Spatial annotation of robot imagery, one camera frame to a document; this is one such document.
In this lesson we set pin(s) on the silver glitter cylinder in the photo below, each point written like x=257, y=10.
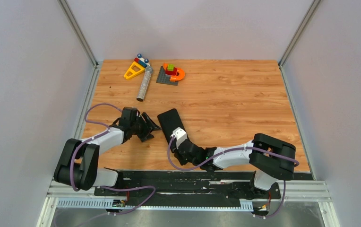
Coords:
x=144, y=84

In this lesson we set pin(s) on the green toy cube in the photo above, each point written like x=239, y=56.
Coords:
x=170, y=67

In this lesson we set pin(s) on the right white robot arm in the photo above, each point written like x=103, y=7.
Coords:
x=274, y=159

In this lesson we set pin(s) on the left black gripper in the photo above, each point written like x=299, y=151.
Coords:
x=146, y=135

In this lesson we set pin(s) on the red toy block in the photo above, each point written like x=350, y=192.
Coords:
x=171, y=71

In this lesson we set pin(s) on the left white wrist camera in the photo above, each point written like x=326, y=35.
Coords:
x=129, y=115

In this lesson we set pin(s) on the red blue toy car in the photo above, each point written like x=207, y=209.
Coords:
x=144, y=62

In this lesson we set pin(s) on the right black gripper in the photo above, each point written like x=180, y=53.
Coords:
x=178, y=156

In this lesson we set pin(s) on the grey building block baseplate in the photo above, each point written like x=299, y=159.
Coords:
x=163, y=78

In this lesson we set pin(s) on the aluminium frame rail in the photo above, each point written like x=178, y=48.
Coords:
x=78, y=31

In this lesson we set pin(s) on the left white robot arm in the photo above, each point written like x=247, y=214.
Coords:
x=78, y=164

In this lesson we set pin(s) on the black zip tool case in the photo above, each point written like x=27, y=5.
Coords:
x=169, y=121

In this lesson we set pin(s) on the yellow triangle toy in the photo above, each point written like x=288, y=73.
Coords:
x=134, y=70

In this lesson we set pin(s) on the orange curved toy block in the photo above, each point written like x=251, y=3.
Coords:
x=180, y=74

